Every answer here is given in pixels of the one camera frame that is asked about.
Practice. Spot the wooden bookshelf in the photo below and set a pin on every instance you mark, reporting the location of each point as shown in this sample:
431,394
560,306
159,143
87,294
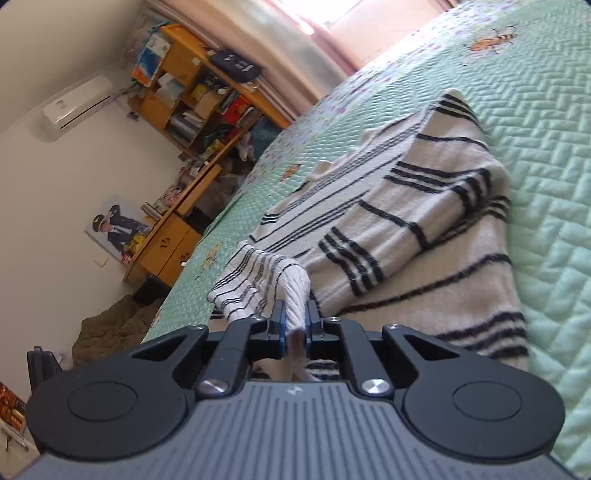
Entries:
184,78

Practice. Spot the wall poster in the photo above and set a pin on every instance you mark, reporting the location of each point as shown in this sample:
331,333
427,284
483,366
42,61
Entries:
115,226

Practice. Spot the wooden desk with drawers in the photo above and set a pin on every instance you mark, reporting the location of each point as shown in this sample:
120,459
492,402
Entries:
161,249

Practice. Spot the black striped white sweater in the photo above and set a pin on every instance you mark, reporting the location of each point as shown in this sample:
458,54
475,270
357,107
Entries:
415,221

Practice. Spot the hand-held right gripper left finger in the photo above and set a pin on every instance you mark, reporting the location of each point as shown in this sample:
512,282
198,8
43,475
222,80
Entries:
278,327

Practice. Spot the brown blanket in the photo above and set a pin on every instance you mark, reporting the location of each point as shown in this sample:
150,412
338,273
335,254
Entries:
111,332

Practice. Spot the pink curtain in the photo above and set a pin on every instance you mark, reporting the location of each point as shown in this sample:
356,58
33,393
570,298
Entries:
277,41

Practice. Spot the metal thermos cup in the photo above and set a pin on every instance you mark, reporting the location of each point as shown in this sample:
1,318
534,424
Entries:
148,210

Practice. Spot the green quilted bee bedspread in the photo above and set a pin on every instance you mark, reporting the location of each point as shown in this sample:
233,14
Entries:
545,161

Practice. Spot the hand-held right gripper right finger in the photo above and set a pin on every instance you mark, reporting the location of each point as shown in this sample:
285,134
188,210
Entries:
311,330

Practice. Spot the dark blue hanging bag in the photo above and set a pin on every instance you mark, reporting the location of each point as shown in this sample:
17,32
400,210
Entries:
235,67

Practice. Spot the white air conditioner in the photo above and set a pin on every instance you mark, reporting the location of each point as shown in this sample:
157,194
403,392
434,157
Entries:
76,108

